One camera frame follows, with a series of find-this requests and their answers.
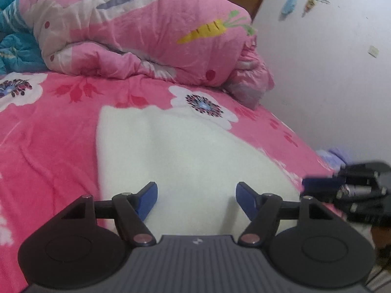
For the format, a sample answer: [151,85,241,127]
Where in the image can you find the lavender cloth on floor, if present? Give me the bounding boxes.
[315,147,348,171]

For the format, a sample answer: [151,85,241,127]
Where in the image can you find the blue quilt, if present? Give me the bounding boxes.
[1,0,47,75]

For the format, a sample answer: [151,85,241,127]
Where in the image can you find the pink carrot print quilt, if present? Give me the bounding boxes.
[17,0,274,109]

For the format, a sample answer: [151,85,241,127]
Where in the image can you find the pink floral bed sheet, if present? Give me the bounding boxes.
[1,73,332,292]

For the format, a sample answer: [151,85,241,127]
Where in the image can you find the white fleece garment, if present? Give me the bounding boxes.
[96,106,299,237]

